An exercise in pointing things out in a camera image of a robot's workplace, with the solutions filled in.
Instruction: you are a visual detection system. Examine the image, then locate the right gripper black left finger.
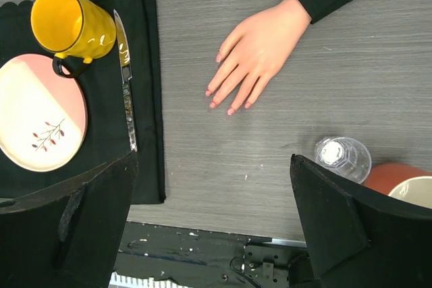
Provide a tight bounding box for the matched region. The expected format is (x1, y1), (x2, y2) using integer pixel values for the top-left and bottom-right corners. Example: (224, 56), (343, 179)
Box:
(1, 152), (138, 287)

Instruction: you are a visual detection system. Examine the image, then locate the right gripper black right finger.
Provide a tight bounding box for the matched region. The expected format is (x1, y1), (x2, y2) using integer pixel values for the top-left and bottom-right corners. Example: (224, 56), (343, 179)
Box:
(290, 154), (431, 287)

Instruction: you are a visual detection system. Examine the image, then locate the orange ceramic mug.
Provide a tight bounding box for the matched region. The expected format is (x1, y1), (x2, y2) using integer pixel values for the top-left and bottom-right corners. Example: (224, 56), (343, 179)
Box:
(364, 163), (431, 208)

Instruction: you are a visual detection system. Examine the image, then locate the clear plastic cup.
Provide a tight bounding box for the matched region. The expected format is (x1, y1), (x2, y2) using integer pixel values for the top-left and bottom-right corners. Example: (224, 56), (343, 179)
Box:
(314, 137), (372, 184)

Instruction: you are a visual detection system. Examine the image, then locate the pink and cream plate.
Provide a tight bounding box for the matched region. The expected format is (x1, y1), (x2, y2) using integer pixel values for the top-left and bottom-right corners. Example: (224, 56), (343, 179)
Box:
(1, 54), (87, 172)

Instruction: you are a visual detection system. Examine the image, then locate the yellow enamel mug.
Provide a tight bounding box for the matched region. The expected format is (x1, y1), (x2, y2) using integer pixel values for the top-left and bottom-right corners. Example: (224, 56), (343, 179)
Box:
(30, 0), (117, 78)

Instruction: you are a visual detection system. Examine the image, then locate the mannequin hand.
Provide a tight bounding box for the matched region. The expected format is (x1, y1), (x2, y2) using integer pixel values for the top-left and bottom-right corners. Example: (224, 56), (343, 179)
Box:
(205, 0), (311, 116)

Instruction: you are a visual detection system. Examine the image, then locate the white cable duct strip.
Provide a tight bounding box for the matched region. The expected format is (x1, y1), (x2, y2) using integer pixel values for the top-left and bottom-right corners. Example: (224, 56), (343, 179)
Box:
(109, 272), (188, 288)

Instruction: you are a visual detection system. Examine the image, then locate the table knife patterned handle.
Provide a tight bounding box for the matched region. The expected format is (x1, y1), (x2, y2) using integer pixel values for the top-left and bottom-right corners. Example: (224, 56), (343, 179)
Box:
(113, 9), (138, 152)

